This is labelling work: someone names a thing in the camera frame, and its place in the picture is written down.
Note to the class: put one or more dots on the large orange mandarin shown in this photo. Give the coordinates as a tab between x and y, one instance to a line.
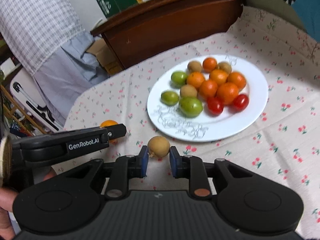
227	92

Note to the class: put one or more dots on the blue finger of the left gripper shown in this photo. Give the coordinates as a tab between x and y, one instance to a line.
116	131

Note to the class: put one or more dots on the large red cherry tomato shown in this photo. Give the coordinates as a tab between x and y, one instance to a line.
240	102

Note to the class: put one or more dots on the small red cherry tomato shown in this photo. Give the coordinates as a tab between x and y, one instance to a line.
215	106

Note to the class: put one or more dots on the checkered grey fabric cover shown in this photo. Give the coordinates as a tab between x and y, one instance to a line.
49	40

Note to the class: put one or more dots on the mandarin on plate left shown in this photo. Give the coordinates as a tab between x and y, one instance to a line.
195	79

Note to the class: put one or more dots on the wooden shelf rack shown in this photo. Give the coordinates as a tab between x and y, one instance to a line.
19	121

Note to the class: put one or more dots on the mandarin on plate far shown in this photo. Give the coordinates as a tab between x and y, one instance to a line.
209	64

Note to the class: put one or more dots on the dark wooden headboard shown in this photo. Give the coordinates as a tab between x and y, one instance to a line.
145	30

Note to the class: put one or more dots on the green jujube fruit low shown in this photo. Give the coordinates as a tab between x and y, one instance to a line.
179	78

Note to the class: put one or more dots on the mandarin on plate front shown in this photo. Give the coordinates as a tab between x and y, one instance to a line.
208	89

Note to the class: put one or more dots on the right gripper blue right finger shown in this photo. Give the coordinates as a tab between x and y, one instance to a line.
193	169

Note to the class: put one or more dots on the white oval plate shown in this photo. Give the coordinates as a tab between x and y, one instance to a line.
207	127

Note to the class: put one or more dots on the brown longan fruit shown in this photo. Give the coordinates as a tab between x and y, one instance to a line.
225	66
188	91
194	66
158	147

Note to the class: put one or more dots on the person's left hand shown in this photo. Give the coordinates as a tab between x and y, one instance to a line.
8	196

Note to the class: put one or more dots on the brown cardboard box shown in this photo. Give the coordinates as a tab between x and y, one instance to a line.
105	57

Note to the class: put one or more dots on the mandarin on plate right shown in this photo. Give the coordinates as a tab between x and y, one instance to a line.
238	79

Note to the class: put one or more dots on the mandarin on plate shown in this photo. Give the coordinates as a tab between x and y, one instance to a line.
238	79
209	64
195	79
208	89

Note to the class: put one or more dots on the green jujube fruit small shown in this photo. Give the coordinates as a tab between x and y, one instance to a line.
170	98

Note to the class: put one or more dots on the cherry print tablecloth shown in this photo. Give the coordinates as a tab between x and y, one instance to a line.
276	136

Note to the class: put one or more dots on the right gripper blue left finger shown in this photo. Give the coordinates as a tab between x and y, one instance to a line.
123	170

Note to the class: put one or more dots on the white folding table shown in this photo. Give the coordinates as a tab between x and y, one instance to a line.
24	91

